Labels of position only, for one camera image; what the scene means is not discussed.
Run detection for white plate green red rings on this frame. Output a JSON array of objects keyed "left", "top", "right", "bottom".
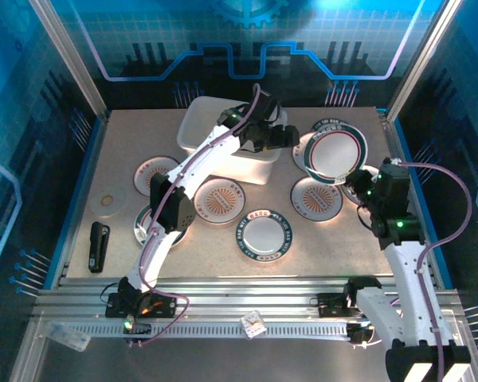
[
  {"left": 133, "top": 202, "right": 189, "bottom": 248},
  {"left": 304, "top": 129, "right": 368, "bottom": 187}
]

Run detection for white plastic bin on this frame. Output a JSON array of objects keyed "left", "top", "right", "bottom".
[{"left": 176, "top": 95, "right": 288, "bottom": 186}]

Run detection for round white ribbed disc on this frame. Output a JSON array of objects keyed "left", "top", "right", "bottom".
[{"left": 90, "top": 187, "right": 127, "bottom": 218}]

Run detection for small white connector block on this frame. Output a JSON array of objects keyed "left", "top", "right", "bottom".
[{"left": 241, "top": 310, "right": 268, "bottom": 339}]

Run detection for black handheld device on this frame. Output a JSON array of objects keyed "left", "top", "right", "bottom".
[{"left": 88, "top": 221, "right": 112, "bottom": 274}]

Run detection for blue table edge strip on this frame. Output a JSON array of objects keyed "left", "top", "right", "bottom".
[{"left": 43, "top": 115, "right": 107, "bottom": 290}]

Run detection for clear plastic bag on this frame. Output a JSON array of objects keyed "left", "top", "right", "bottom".
[{"left": 47, "top": 321, "right": 92, "bottom": 353}]

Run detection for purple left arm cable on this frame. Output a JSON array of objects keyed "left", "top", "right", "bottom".
[{"left": 127, "top": 83, "right": 262, "bottom": 347}]

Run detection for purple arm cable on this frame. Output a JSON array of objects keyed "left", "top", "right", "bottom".
[
  {"left": 394, "top": 158, "right": 473, "bottom": 382},
  {"left": 127, "top": 83, "right": 262, "bottom": 347}
]

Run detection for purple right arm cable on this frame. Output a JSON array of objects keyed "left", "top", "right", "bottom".
[{"left": 394, "top": 158, "right": 473, "bottom": 382}]

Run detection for black connector with wires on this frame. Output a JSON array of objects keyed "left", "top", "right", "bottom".
[
  {"left": 348, "top": 322, "right": 378, "bottom": 350},
  {"left": 121, "top": 316, "right": 152, "bottom": 347}
]

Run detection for aluminium frame post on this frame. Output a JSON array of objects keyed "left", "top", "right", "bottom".
[
  {"left": 385, "top": 0, "right": 463, "bottom": 123},
  {"left": 26, "top": 0, "right": 111, "bottom": 123}
]

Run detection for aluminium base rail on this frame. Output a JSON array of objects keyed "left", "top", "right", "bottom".
[{"left": 33, "top": 276, "right": 469, "bottom": 319}]

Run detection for white slotted cable duct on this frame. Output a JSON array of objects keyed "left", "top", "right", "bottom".
[{"left": 69, "top": 320, "right": 351, "bottom": 341}]

